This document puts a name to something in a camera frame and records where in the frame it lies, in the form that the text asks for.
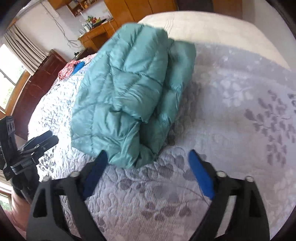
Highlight teal puffer down jacket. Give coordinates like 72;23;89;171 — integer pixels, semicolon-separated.
70;23;196;169

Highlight dark wooden headboard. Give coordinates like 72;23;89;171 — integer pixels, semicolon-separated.
13;49;66;140

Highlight red patterned cloth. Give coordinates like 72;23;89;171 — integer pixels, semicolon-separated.
58;60;79;80

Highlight grey white quilted bedspread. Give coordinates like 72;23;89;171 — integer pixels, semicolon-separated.
27;41;296;241

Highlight striped curtain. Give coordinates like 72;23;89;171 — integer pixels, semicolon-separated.
4;25;48;75

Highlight blue object on bed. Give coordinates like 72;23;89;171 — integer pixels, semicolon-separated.
70;61;85;76

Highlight pink floral blanket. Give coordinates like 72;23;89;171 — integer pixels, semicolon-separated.
79;53;97;65

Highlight wooden desk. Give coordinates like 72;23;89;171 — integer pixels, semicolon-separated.
79;19;118;52

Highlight beige woven bed mat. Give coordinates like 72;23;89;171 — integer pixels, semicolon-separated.
139;11;290;69

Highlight wooden wardrobe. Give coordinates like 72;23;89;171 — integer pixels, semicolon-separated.
49;0;178;25

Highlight window with wooden frame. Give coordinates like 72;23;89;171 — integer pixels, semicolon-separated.
0;44;31;118

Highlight wall cables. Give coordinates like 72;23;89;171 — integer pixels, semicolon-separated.
41;1;80;48

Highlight wall bookshelf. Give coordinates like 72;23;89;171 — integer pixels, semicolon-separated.
65;0;102;17

